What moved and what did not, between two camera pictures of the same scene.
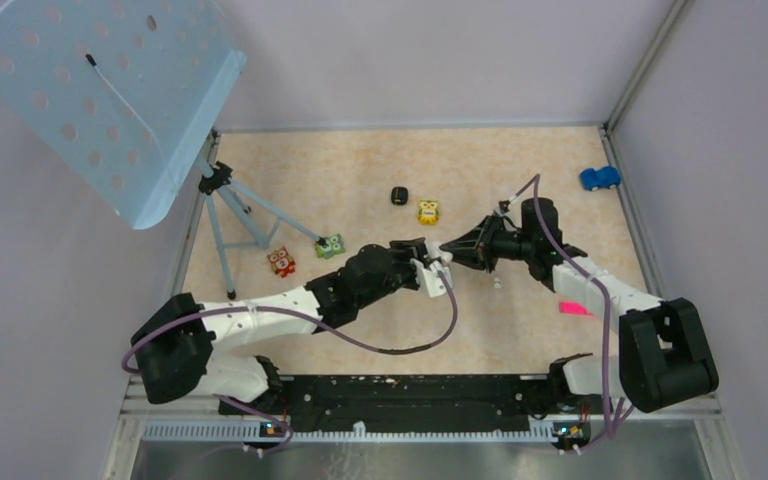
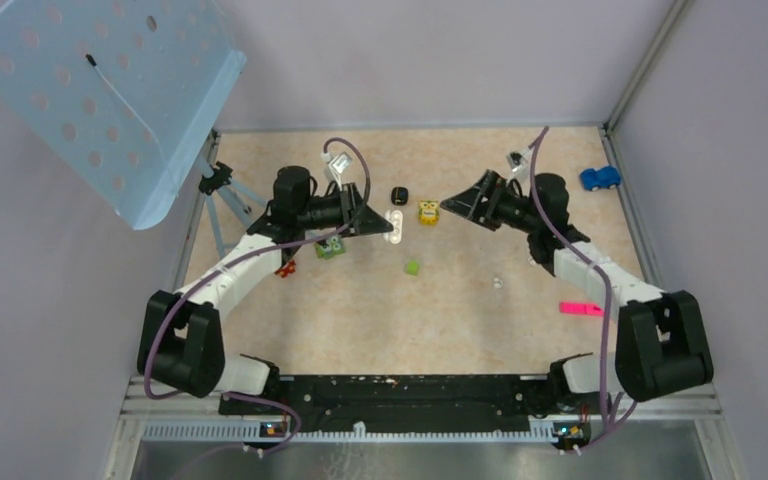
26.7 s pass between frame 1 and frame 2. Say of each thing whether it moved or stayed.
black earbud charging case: stayed
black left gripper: moved
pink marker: stayed
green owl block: stayed
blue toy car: stayed
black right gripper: moved
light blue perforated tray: stayed
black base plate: stayed
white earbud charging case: moved
